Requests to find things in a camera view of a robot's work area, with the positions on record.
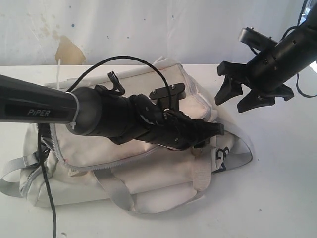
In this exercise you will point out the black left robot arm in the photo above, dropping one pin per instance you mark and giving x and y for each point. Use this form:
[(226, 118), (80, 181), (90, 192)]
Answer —
[(99, 111)]

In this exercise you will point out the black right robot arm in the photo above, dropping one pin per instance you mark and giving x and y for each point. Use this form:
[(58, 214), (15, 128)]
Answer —
[(298, 49)]

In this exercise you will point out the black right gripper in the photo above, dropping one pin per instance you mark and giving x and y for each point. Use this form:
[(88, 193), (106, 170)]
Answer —
[(265, 73)]

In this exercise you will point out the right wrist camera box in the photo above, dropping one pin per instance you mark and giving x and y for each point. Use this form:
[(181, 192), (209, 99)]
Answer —
[(256, 41)]

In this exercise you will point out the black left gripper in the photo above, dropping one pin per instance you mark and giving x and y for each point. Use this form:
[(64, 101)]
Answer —
[(179, 132)]

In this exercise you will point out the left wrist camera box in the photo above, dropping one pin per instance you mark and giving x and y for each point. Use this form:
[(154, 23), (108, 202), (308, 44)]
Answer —
[(169, 98)]

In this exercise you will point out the white canvas duffel bag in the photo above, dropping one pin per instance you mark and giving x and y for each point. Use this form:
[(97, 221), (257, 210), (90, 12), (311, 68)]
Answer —
[(137, 176)]

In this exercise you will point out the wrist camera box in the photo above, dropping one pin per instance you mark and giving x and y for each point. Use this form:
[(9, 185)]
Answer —
[(256, 41), (169, 98)]

